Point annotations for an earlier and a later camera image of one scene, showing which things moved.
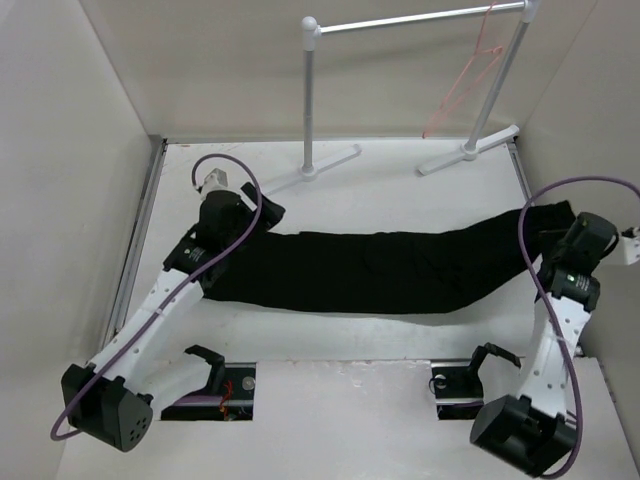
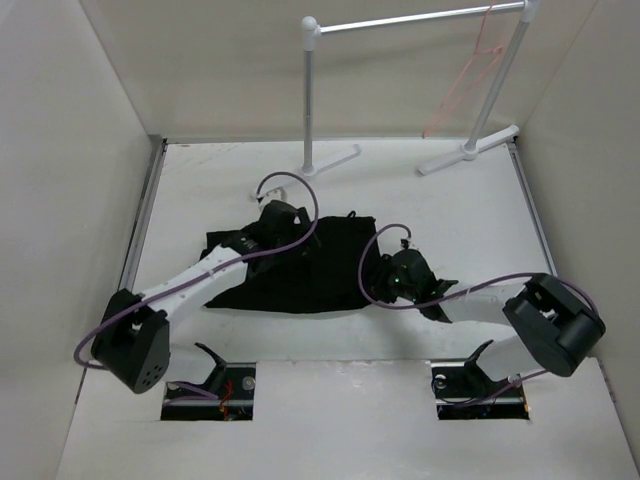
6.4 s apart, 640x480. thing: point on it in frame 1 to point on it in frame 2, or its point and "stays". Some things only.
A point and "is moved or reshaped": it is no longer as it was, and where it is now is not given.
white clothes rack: (311, 31) stays
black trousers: (332, 271) is moved or reshaped
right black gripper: (600, 256) to (378, 279)
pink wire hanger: (497, 50) stays
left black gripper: (272, 216) to (303, 225)
